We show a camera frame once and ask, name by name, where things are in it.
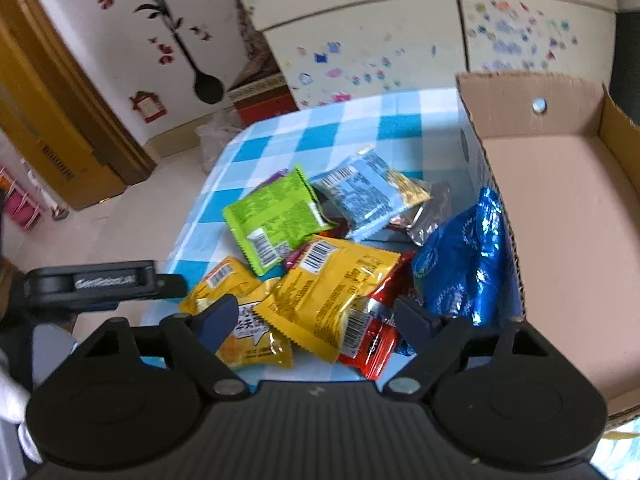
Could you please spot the small yellow snack packet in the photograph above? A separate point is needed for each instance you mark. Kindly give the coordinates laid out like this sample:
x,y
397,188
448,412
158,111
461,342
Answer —
x,y
252,341

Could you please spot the red house outlet decal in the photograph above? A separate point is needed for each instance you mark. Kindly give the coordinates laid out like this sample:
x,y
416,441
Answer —
x,y
148,105

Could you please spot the pink shoe rack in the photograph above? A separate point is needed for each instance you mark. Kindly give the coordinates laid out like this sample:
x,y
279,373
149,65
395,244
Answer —
x,y
27,200

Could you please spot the large yellow snack packet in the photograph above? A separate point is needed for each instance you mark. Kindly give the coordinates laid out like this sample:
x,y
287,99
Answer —
x,y
310,304

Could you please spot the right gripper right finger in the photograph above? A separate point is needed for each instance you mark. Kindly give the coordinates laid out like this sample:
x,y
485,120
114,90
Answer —
x,y
438,343

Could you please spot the red brown carton box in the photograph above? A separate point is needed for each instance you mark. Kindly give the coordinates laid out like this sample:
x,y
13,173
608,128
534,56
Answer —
x,y
260,92

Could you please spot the shiny blue snack bag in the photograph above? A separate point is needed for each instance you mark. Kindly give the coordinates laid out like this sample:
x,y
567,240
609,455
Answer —
x,y
465,268

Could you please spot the light blue snack packet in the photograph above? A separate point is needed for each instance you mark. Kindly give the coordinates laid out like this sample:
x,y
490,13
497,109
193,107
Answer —
x,y
357,188

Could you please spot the purple snack packet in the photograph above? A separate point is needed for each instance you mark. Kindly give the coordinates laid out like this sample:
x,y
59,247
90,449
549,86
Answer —
x,y
292,254

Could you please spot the silver foil snack packet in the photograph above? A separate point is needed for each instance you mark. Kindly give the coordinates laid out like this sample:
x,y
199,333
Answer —
x,y
420,221

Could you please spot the blue checkered tablecloth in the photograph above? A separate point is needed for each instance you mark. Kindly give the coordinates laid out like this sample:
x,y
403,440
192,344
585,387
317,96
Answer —
x,y
424,134

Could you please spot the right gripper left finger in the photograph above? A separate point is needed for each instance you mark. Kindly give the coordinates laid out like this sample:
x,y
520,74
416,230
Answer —
x,y
193,342

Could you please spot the green snack packet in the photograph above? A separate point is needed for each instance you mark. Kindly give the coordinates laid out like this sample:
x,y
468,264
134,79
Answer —
x,y
246,219

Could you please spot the white gloved hand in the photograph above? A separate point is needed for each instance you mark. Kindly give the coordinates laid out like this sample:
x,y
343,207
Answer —
x,y
14,400

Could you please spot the cream sticker-covered cabinet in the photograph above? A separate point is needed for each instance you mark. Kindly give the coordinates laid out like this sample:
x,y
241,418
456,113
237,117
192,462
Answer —
x,y
331,51

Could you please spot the open cardboard box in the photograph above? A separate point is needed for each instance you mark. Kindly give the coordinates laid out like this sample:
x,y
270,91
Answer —
x,y
565,159

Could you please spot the gold foil snack packet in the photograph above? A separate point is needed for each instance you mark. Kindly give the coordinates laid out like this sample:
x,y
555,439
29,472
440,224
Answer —
x,y
410,193

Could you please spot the clear plastic bag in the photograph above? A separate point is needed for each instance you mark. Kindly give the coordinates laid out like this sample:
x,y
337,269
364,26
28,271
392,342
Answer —
x,y
215,134

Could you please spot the red snack packet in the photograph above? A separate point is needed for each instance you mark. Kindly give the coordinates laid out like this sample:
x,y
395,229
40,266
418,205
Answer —
x,y
371,335

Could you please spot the wooden door frame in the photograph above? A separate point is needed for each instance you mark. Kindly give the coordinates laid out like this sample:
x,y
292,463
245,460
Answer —
x,y
55,116

